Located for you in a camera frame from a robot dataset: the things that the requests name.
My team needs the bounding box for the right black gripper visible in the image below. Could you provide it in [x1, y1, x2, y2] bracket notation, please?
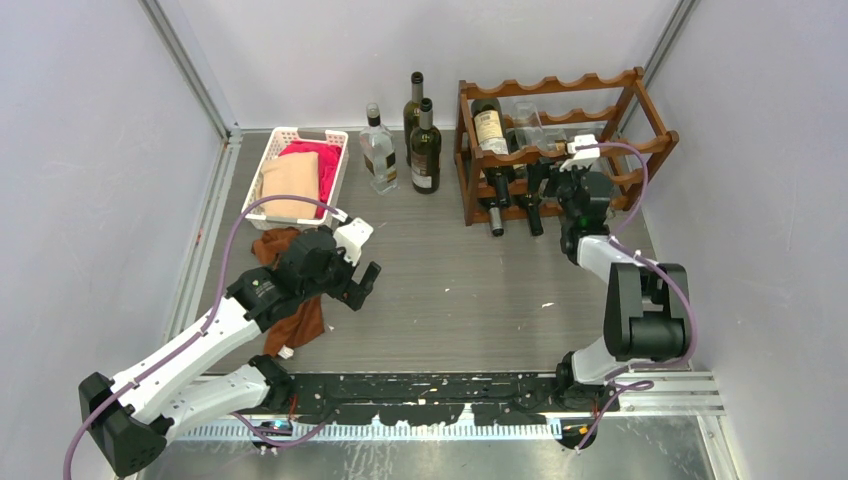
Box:
[527, 157, 591, 224]

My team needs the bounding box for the dark wine bottle front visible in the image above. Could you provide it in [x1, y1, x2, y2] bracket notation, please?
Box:
[519, 164, 544, 236]

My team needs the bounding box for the dark wine bottle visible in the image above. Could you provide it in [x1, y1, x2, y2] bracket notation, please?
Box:
[470, 98, 514, 155]
[519, 164, 544, 236]
[403, 71, 424, 151]
[409, 97, 442, 194]

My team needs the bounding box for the brown bottle gold cap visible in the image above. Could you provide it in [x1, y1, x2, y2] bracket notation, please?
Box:
[478, 166, 514, 237]

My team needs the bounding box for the brown wooden wine rack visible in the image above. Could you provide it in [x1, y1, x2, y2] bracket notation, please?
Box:
[453, 67, 679, 226]

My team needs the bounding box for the tall slim clear bottle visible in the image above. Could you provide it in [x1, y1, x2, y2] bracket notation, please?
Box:
[506, 101, 566, 156]

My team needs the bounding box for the dark wine bottle back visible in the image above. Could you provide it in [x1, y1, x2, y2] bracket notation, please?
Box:
[403, 71, 424, 151]

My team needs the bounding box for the clear bottle black cap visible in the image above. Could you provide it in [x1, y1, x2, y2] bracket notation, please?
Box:
[359, 103, 397, 195]

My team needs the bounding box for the clear square liquor bottle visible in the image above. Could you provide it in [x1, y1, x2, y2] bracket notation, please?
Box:
[546, 129, 583, 161]

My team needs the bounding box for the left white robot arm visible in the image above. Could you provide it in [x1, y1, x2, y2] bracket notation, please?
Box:
[72, 218, 381, 477]

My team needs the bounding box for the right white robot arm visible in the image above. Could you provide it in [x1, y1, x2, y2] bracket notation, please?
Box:
[527, 162, 695, 412]

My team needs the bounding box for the brown cloth on table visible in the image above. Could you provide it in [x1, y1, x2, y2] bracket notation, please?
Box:
[251, 227, 325, 356]

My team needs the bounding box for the beige folded cloth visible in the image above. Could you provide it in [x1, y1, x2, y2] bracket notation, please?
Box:
[260, 152, 319, 219]

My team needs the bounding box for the pink red cloth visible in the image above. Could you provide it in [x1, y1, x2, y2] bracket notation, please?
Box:
[278, 140, 342, 205]

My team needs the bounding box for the white plastic basket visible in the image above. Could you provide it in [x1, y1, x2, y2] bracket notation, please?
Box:
[241, 127, 349, 231]

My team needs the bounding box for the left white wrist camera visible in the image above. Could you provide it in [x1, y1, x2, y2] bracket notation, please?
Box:
[333, 217, 374, 267]

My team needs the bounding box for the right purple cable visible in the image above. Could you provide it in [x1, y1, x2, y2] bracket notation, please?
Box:
[576, 140, 700, 452]

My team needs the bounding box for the purple cable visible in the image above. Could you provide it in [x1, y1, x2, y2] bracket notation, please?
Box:
[62, 194, 349, 480]
[576, 140, 700, 452]

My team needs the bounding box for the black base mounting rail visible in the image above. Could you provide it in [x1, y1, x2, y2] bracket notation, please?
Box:
[226, 370, 601, 427]

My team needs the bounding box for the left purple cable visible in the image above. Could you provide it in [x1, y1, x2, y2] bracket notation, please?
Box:
[62, 194, 349, 480]

